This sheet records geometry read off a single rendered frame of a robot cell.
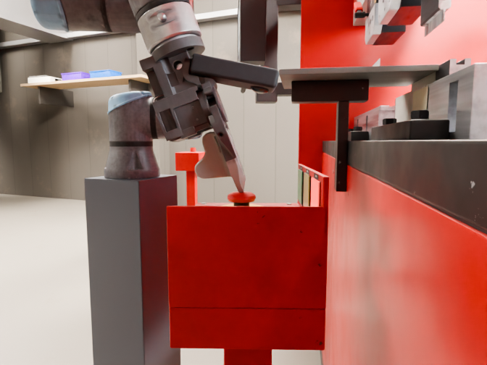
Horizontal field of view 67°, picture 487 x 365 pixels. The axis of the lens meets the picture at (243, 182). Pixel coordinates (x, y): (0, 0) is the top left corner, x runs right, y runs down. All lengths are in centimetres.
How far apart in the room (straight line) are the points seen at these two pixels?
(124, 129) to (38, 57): 557
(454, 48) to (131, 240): 140
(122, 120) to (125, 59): 440
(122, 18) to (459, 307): 56
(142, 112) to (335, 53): 92
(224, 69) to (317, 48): 118
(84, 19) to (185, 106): 23
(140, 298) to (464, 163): 91
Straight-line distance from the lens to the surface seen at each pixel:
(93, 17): 64
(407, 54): 169
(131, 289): 105
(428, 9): 83
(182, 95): 48
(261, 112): 436
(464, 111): 56
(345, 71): 68
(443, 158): 26
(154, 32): 50
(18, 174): 692
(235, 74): 49
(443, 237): 26
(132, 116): 102
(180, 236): 37
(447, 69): 68
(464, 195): 23
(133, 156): 102
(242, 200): 49
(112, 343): 116
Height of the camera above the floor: 87
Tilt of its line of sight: 6 degrees down
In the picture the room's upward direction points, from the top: straight up
